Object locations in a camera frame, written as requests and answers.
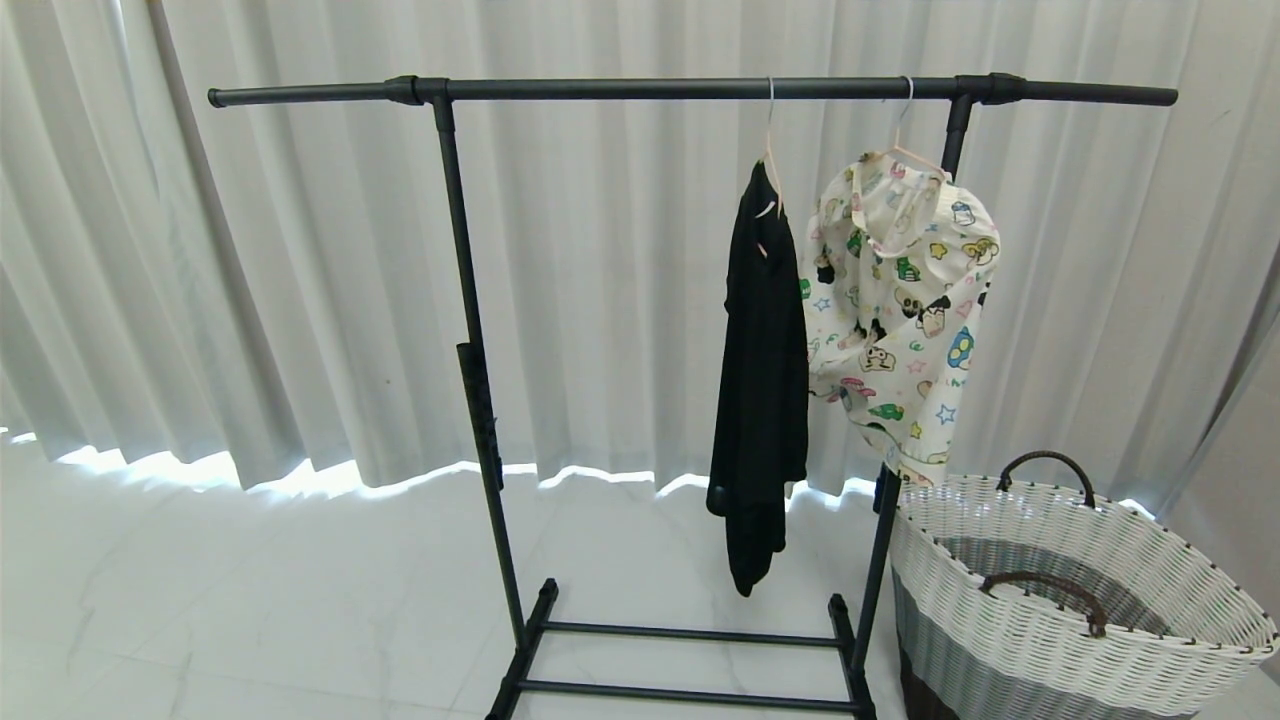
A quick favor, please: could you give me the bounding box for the black garment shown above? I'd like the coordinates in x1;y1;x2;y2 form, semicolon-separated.
705;160;812;599

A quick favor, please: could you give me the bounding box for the pink clothes hanger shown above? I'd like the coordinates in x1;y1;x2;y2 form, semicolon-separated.
754;77;787;261
853;76;953;263

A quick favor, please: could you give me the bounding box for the cream printed garment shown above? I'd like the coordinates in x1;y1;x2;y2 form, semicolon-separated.
798;150;1002;489

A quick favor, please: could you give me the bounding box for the black clothes rack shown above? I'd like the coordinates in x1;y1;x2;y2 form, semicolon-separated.
207;72;1180;720

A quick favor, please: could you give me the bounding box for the white laundry basket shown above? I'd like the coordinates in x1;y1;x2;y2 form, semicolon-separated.
889;449;1280;720

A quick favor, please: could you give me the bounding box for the white curtain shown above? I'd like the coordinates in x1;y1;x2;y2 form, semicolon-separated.
0;0;1280;519

